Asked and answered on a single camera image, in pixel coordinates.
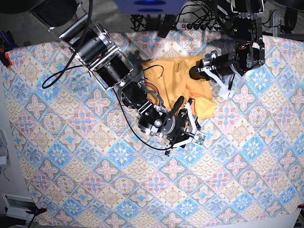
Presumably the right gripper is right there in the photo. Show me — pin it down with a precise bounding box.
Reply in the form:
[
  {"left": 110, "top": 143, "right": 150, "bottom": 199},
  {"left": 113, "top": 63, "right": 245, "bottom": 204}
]
[{"left": 155, "top": 95, "right": 201, "bottom": 149}]

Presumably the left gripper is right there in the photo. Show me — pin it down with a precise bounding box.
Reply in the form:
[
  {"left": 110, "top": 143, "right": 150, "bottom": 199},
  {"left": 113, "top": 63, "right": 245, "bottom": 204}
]
[{"left": 189, "top": 51, "right": 245, "bottom": 81}]

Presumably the yellow T-shirt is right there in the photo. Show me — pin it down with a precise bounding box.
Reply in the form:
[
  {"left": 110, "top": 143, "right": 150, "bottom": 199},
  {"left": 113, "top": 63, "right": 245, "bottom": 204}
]
[{"left": 142, "top": 56, "right": 216, "bottom": 120}]

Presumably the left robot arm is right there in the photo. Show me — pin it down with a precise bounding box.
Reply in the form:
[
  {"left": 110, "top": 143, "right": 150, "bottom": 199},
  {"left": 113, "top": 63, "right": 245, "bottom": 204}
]
[{"left": 189, "top": 0, "right": 265, "bottom": 81}]

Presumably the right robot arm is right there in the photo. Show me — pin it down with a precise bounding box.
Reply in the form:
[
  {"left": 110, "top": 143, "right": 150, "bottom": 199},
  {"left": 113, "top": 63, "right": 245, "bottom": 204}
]
[{"left": 31, "top": 0, "right": 205, "bottom": 152}]

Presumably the white power strip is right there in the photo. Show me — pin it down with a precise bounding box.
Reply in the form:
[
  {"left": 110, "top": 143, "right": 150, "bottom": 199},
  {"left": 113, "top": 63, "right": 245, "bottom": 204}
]
[{"left": 175, "top": 22, "right": 220, "bottom": 31}]

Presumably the black clamp at table top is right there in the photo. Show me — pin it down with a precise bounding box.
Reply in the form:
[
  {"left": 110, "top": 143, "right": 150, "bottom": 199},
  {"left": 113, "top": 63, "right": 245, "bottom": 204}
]
[{"left": 157, "top": 14, "right": 176, "bottom": 38}]

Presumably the patterned blue tile tablecloth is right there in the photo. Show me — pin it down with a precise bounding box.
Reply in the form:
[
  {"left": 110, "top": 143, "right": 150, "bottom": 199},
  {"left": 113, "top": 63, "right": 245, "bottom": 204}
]
[{"left": 1, "top": 36, "right": 304, "bottom": 228}]

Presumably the orange clamp lower right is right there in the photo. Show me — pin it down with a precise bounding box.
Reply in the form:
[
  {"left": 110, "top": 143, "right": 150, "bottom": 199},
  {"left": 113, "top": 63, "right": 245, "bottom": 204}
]
[{"left": 297, "top": 204, "right": 304, "bottom": 209}]

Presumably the orange black clamp lower left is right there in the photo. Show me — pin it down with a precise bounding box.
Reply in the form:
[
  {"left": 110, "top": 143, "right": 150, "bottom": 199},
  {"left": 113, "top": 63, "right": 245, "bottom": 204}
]
[{"left": 26, "top": 207, "right": 47, "bottom": 216}]

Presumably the orange black clamp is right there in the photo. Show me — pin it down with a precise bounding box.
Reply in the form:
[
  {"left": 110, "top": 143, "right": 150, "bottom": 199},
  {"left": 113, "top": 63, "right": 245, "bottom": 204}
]
[
  {"left": 0, "top": 30, "right": 17, "bottom": 68},
  {"left": 26, "top": 207, "right": 47, "bottom": 216}
]

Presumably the white box at left edge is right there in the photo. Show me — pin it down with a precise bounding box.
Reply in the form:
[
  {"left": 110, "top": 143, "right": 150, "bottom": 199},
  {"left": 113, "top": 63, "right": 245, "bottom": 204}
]
[{"left": 0, "top": 130, "right": 10, "bottom": 168}]

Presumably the orange black clamp upper left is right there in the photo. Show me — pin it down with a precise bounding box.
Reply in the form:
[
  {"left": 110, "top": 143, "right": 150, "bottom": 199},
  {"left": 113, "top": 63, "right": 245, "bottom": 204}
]
[{"left": 0, "top": 30, "right": 17, "bottom": 68}]

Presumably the white wrist camera bracket left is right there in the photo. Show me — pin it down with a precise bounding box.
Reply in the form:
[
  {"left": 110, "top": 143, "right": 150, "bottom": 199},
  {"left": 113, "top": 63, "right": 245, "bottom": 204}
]
[{"left": 198, "top": 67, "right": 235, "bottom": 100}]

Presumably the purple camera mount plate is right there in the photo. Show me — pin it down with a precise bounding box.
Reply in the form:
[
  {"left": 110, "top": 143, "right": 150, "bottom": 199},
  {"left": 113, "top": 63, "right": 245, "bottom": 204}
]
[{"left": 114, "top": 0, "right": 186, "bottom": 15}]

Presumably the white rail lower left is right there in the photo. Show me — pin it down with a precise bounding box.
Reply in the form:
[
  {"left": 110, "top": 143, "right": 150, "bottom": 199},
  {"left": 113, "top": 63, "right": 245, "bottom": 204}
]
[{"left": 2, "top": 193, "right": 36, "bottom": 221}]

